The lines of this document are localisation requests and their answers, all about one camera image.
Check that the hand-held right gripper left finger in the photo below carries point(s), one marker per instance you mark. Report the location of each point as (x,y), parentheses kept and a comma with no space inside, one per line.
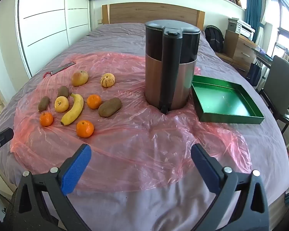
(74,168)

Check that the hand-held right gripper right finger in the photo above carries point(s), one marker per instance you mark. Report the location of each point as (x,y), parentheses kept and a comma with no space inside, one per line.
(204,168)

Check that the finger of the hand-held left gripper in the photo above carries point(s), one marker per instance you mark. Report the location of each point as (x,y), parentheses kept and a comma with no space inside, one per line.
(2,137)

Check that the orange mandarin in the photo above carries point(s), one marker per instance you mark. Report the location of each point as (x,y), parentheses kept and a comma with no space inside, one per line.
(46,119)
(85,129)
(94,101)

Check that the small brown kiwi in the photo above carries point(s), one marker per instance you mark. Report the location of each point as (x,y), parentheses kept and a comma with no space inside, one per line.
(43,103)
(63,92)

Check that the yellow banana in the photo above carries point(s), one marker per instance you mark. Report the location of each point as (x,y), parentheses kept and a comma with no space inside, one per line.
(74,109)

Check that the green tray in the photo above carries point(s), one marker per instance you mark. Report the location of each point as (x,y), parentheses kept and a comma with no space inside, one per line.
(221,101)

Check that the large brown kiwi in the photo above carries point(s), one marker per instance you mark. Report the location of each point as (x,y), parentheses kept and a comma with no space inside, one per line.
(110,107)

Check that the large reddish yellow apple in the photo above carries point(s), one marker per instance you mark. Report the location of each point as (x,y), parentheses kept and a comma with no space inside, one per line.
(80,78)

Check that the striped yellow orange fruit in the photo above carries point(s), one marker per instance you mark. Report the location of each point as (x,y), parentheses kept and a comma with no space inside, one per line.
(108,80)

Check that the purple bed cover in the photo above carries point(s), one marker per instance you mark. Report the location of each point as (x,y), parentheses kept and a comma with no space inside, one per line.
(122,207)

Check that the pink plastic sheet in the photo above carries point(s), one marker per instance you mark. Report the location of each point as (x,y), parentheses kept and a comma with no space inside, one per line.
(134,137)

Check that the knife with red loop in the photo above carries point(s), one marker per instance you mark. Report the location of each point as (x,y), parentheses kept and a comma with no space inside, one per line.
(62,67)

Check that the copper and black electric kettle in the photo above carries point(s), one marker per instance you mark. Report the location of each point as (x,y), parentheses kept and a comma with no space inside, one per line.
(168,81)

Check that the dark blue tote bag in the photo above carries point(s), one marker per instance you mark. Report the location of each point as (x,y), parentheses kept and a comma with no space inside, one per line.
(254,73)

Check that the grey chair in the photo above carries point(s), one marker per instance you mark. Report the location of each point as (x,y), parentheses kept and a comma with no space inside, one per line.
(278,84)

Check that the white wardrobe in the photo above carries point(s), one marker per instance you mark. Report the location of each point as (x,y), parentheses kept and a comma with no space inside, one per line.
(45,16)

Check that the tall wooden dresser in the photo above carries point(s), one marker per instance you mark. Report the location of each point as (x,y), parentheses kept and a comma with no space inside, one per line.
(240,49)

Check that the black backpack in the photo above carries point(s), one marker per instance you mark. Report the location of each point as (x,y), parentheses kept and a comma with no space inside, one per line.
(214,39)

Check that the glass desk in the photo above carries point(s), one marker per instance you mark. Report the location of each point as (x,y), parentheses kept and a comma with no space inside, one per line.
(262,51)

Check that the white printer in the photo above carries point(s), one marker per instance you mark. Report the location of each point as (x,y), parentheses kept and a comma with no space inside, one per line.
(242,27)

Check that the wooden headboard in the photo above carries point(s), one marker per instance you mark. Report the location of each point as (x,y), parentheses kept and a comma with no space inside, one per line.
(134,13)

